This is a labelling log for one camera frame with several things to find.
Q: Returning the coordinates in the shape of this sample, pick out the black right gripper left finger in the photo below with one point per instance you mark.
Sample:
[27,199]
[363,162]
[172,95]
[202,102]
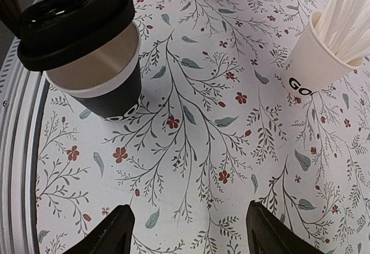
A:
[112,235]

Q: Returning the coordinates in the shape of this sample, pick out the black plastic cup lid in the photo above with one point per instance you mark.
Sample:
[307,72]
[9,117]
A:
[54,33]

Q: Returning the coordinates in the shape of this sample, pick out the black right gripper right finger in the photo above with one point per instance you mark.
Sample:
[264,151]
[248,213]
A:
[267,234]

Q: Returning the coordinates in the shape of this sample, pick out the paper-wrapped straws bundle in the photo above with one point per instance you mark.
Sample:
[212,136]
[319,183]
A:
[343,27]

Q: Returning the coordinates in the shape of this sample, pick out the black and white coffee cup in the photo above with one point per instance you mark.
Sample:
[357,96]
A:
[107,81]

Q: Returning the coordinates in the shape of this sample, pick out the white paper straw cup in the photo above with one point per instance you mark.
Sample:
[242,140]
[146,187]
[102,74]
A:
[310,66]

